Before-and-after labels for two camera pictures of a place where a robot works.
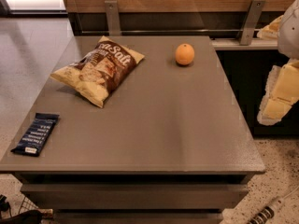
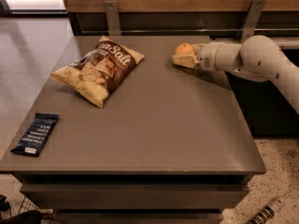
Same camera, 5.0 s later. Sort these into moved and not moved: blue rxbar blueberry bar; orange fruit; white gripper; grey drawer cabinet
Moved: white gripper
Not moved: blue rxbar blueberry bar; orange fruit; grey drawer cabinet
